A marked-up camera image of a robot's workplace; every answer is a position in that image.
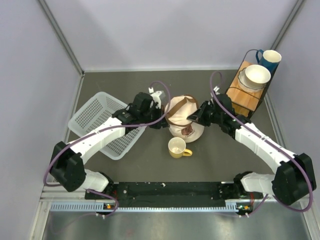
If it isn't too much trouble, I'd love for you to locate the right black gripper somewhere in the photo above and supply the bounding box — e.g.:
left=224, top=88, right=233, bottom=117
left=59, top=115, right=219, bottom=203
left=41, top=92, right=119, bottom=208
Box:
left=188, top=100, right=224, bottom=127

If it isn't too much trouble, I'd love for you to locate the yellow ceramic mug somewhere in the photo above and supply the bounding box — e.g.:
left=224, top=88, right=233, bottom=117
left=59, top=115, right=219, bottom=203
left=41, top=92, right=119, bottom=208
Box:
left=167, top=137, right=193, bottom=159

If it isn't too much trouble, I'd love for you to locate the white ceramic bowl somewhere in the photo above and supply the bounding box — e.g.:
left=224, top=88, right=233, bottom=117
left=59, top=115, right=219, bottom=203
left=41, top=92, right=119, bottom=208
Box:
left=244, top=64, right=271, bottom=88

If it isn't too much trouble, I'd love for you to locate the grey slotted cable duct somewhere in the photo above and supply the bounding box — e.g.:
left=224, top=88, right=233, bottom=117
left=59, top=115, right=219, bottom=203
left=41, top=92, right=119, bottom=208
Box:
left=49, top=201, right=253, bottom=213

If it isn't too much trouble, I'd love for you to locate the cream round laundry bag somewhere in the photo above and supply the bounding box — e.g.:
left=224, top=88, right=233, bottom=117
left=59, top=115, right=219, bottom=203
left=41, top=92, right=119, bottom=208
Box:
left=164, top=95, right=205, bottom=143

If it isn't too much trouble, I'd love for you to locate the black wire wooden rack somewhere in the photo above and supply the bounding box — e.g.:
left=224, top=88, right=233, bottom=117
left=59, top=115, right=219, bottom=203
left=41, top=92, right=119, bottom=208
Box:
left=225, top=49, right=278, bottom=118

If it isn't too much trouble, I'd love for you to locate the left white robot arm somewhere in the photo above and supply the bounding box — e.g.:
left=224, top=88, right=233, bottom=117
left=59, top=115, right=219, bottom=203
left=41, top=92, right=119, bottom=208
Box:
left=48, top=88, right=167, bottom=199

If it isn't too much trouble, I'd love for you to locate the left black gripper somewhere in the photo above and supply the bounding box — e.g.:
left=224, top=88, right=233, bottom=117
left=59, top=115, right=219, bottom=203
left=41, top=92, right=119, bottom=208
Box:
left=139, top=104, right=169, bottom=129

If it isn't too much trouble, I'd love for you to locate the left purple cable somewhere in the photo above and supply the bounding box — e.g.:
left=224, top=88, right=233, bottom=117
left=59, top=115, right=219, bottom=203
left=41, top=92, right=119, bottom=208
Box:
left=43, top=80, right=172, bottom=218

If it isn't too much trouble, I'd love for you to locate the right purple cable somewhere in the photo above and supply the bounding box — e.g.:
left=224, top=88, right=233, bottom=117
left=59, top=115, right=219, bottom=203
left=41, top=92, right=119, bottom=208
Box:
left=209, top=71, right=315, bottom=213

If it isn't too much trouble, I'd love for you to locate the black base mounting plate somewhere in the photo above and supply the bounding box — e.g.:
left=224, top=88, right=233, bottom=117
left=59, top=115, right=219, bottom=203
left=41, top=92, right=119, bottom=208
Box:
left=84, top=181, right=256, bottom=208

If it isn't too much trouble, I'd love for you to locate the white plate under bowl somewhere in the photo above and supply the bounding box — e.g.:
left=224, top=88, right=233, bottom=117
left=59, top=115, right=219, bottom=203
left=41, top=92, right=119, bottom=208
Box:
left=237, top=68, right=265, bottom=93

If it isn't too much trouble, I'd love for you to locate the white perforated plastic basket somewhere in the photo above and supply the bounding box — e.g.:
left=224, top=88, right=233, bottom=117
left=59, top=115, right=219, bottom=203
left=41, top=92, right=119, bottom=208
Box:
left=68, top=91, right=146, bottom=161

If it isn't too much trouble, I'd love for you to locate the blue white mug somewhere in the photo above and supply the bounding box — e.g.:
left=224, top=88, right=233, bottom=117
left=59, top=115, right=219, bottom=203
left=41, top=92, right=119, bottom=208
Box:
left=255, top=49, right=282, bottom=74

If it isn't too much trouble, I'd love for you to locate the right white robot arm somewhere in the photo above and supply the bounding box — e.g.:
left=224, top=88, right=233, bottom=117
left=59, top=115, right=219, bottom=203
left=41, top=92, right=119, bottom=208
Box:
left=187, top=94, right=317, bottom=206

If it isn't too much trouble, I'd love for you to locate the purple cable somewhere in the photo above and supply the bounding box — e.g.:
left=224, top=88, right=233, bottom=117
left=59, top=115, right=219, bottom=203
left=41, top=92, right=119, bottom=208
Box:
left=43, top=80, right=172, bottom=218
left=209, top=71, right=315, bottom=213

